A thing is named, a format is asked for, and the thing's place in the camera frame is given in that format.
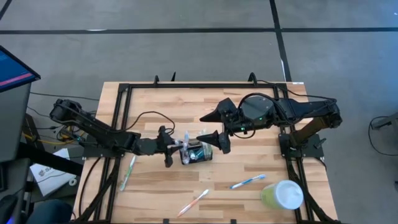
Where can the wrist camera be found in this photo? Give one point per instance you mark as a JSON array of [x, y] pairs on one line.
[[162, 132], [228, 105]]

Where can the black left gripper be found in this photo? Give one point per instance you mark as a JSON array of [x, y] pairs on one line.
[[163, 147]]

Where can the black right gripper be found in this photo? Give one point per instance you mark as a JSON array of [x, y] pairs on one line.
[[231, 124]]

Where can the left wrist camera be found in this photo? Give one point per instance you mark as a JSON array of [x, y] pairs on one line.
[[162, 132]]

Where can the black stand foot bar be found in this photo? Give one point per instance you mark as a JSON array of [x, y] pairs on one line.
[[46, 158]]

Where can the black aluminium table frame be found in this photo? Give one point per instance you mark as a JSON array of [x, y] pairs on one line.
[[202, 85]]

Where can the green cup white lid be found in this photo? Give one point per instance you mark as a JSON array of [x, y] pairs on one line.
[[284, 194]]

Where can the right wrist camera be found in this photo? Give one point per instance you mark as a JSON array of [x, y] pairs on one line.
[[228, 105]]

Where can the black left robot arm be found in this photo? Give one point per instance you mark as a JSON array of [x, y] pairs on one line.
[[102, 132]]

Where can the blue toothbrush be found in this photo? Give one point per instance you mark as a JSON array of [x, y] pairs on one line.
[[186, 136], [247, 181]]

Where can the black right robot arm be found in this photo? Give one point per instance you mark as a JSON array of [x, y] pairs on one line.
[[298, 107]]

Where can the grey stand leg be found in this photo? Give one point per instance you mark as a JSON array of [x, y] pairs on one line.
[[387, 122]]

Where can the black computer mouse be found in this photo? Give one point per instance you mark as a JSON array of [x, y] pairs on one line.
[[7, 208]]

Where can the green wrapped toothbrush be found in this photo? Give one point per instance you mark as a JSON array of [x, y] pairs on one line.
[[128, 172]]

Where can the white cardboard box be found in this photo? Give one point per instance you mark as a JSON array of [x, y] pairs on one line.
[[49, 174]]

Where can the small white tape roll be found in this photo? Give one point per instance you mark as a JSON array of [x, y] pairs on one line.
[[70, 181]]

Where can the large blue-screen monitor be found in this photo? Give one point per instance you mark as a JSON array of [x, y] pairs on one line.
[[12, 71]]

